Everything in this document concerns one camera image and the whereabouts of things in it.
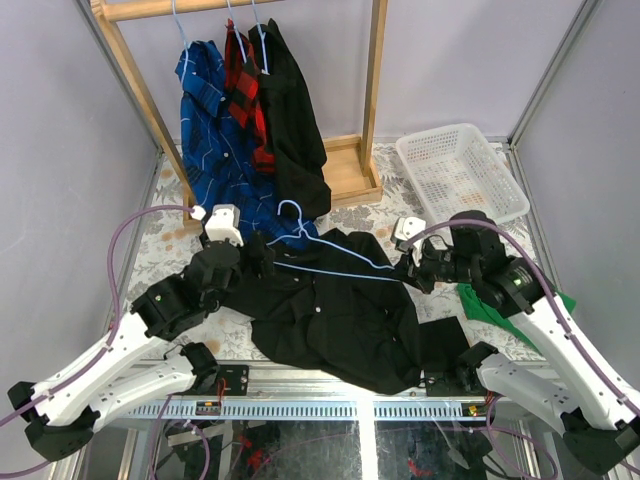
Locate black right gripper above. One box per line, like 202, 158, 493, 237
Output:
388, 237, 479, 294

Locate light blue wire hanger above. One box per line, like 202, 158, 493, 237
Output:
266, 200, 399, 283

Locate black button shirt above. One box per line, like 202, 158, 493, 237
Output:
222, 229, 474, 395

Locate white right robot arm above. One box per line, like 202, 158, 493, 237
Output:
391, 210, 639, 475

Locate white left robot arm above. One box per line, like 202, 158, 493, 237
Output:
8, 232, 275, 462

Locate blue plaid shirt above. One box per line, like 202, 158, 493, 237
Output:
180, 41, 295, 240

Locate black hanging shirt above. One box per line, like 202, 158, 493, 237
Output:
249, 19, 331, 220

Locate red plaid shirt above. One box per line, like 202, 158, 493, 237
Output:
224, 18, 276, 175

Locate green cloth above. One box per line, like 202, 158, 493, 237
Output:
457, 282, 579, 346

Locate wooden clothes rack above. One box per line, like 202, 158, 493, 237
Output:
90, 0, 388, 210

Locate white plastic basket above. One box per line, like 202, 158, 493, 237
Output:
395, 123, 530, 225

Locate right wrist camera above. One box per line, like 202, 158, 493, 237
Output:
391, 217, 427, 253

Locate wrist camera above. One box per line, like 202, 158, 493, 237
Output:
391, 217, 427, 253
191, 204, 244, 247

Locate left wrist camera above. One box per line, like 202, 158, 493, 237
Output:
191, 204, 244, 247

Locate aluminium mounting rail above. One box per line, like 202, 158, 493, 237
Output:
124, 361, 486, 421

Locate black shirt wire hanger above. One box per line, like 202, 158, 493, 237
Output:
250, 0, 271, 76

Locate red shirt wire hanger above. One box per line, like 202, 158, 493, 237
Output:
226, 0, 247, 64

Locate blue shirt wire hanger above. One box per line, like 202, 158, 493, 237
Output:
171, 0, 191, 86

